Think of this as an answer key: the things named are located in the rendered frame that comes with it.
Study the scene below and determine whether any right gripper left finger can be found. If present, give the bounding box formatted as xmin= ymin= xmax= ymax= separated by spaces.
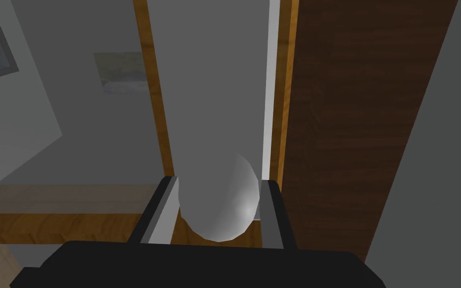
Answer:
xmin=128 ymin=175 xmax=181 ymax=245

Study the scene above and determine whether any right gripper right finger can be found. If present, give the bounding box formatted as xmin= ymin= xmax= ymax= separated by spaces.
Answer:
xmin=259 ymin=179 xmax=298 ymax=251

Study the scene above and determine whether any grey round door knob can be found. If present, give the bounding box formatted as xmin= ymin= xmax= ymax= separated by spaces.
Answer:
xmin=177 ymin=151 xmax=261 ymax=243

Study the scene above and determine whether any dark brown wooden door leaf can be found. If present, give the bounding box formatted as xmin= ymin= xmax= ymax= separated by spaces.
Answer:
xmin=280 ymin=0 xmax=459 ymax=263

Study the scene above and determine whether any pale green wall picture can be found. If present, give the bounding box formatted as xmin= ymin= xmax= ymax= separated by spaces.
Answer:
xmin=93 ymin=51 xmax=150 ymax=95

